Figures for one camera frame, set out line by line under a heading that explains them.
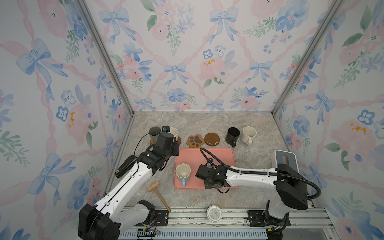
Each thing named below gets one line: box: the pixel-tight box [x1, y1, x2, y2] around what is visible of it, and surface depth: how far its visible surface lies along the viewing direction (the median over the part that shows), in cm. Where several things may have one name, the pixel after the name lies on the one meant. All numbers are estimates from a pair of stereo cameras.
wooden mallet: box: [147, 180, 172, 213], surface depth 83 cm
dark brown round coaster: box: [204, 132, 220, 147], surface depth 106 cm
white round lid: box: [206, 205, 222, 223], surface depth 71 cm
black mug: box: [225, 127, 241, 148], surface depth 99 cm
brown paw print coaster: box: [186, 134, 205, 148], surface depth 105 cm
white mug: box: [240, 126, 257, 145], surface depth 100 cm
